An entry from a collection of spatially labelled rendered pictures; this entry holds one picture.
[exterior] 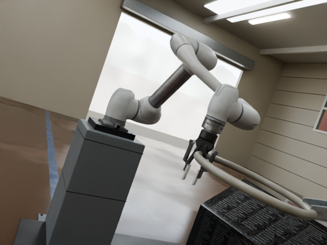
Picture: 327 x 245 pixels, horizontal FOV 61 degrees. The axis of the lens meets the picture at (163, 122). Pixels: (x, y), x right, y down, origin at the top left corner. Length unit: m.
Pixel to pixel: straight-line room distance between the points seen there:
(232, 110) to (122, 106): 0.91
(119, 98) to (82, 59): 5.95
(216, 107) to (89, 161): 0.94
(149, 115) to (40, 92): 5.99
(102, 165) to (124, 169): 0.15
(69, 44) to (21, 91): 1.64
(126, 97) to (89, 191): 0.65
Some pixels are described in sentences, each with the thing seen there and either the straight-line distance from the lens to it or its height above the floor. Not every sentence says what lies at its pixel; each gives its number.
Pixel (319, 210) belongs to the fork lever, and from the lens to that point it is 1.17.
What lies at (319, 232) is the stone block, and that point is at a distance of 1.50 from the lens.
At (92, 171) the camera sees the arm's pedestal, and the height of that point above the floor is 0.55.
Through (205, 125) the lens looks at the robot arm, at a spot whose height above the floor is 1.06.
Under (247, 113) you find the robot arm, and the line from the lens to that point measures 1.25.
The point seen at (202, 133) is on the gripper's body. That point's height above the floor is 1.03.
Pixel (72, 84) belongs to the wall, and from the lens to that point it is 7.79.
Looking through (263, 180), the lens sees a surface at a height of 0.92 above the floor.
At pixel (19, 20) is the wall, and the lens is 7.81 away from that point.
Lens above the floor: 1.08
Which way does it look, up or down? 3 degrees down
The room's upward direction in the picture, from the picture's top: 20 degrees clockwise
